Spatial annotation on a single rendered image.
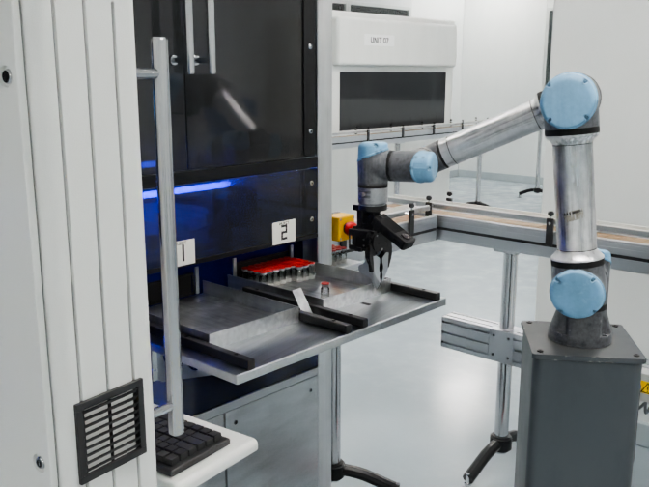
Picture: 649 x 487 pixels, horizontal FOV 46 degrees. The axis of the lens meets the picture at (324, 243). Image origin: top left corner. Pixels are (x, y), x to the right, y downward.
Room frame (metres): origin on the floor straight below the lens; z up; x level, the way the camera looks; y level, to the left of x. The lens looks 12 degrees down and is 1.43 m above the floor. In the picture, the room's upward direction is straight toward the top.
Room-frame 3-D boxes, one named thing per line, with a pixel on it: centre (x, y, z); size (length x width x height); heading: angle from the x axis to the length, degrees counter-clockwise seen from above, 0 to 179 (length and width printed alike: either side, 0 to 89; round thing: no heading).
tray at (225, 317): (1.70, 0.27, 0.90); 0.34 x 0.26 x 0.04; 48
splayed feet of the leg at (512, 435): (2.61, -0.65, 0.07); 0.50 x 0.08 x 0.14; 138
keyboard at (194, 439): (1.29, 0.37, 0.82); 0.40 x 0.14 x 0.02; 55
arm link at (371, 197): (1.89, -0.12, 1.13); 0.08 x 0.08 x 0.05
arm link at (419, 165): (1.87, -0.22, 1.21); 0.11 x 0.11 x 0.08; 67
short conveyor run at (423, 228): (2.52, -0.13, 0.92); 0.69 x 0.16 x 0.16; 138
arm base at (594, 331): (1.82, -0.63, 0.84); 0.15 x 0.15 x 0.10
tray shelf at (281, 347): (1.78, 0.10, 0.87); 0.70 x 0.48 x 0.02; 138
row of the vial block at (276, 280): (2.01, 0.11, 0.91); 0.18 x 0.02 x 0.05; 138
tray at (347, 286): (1.95, 0.04, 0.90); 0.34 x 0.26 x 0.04; 48
